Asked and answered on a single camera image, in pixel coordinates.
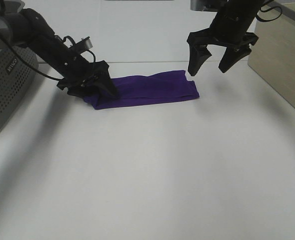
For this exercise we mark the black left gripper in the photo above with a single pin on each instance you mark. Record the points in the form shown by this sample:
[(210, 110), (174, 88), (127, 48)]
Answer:
[(83, 79)]

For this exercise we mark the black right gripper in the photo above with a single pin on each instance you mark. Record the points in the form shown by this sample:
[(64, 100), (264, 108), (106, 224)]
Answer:
[(229, 28)]

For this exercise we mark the purple towel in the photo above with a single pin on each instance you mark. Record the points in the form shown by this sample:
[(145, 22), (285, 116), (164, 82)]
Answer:
[(139, 90)]

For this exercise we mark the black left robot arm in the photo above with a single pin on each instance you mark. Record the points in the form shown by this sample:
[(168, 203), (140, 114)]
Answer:
[(41, 34)]

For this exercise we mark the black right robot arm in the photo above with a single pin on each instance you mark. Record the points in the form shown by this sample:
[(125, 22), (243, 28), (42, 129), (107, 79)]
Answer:
[(228, 29)]

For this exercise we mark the beige storage box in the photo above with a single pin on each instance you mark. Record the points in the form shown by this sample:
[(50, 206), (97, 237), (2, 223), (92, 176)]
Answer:
[(273, 56)]

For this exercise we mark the grey perforated plastic basket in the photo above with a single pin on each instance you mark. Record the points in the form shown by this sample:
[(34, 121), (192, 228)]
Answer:
[(16, 64)]

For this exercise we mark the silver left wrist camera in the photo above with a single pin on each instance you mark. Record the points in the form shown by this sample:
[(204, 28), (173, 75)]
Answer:
[(82, 46)]

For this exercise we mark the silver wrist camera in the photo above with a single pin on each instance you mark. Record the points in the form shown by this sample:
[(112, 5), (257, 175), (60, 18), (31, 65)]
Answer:
[(82, 46), (206, 5)]

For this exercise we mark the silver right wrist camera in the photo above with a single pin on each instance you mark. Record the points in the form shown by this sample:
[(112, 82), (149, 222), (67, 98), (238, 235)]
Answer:
[(206, 5)]

